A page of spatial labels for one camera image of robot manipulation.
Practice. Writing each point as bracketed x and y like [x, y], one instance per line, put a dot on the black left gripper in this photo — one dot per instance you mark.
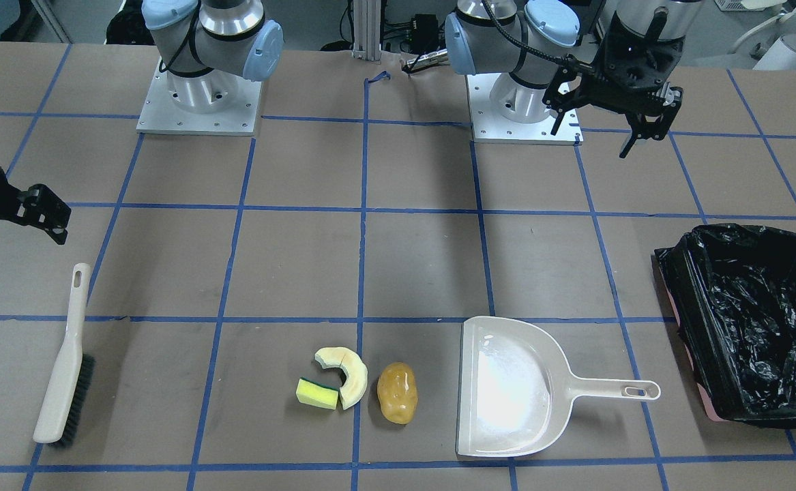
[564, 94]

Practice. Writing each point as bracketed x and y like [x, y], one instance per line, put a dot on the cream hand brush black bristles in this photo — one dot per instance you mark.
[71, 374]

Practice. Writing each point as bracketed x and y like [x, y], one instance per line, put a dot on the cream plastic dustpan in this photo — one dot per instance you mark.
[517, 389]

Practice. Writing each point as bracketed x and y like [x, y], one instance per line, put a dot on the yellow green sponge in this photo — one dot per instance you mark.
[316, 395]

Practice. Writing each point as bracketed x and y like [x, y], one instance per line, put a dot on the brown potato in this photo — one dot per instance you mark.
[397, 393]

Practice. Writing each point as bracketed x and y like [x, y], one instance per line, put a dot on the pale curved melon slice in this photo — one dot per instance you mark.
[354, 369]

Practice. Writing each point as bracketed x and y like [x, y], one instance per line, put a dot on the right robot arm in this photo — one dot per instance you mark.
[214, 56]

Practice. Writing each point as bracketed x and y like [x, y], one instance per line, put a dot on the bin with black liner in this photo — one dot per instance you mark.
[733, 291]

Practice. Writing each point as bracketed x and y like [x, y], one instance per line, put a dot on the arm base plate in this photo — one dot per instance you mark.
[506, 112]
[214, 104]

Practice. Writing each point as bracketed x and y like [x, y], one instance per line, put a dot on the aluminium frame post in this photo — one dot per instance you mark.
[367, 18]

